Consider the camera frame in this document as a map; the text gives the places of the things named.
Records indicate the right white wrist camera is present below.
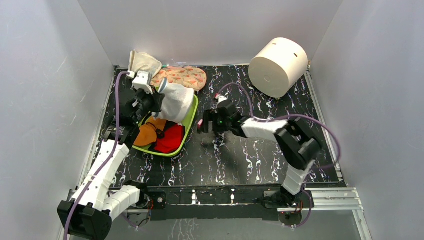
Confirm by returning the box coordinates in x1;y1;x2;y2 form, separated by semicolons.
214;93;228;108

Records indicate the beige mesh laundry bag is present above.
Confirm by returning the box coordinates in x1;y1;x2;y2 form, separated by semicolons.
128;50;163;78

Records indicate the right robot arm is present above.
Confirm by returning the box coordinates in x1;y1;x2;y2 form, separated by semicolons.
197;99;323;208

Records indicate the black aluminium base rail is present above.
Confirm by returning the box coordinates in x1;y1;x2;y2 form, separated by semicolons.
64;183;364;229

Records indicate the floral pink laundry bag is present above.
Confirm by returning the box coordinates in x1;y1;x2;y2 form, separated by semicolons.
151;66;207;92

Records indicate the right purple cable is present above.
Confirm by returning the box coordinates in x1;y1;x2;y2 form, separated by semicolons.
216;82;342;229

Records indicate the white mesh laundry bag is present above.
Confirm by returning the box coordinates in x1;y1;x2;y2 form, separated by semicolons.
152;77;195;124

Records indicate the large white cylinder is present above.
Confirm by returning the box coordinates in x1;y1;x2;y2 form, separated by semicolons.
248;37;309;98

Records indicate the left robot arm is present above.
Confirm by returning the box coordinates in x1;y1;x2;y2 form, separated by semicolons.
57;89;165;240

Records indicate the small pink block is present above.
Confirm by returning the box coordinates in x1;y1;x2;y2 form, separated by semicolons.
197;119;203;129

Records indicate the green plastic basin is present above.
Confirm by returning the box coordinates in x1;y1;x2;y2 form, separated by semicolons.
132;95;199;157

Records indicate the orange bra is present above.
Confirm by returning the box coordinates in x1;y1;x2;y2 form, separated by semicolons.
133;117;167;147

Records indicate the red bra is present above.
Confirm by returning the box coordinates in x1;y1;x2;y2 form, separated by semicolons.
152;121;185;154

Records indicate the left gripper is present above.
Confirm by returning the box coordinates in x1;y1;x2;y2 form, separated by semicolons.
132;86;166;125

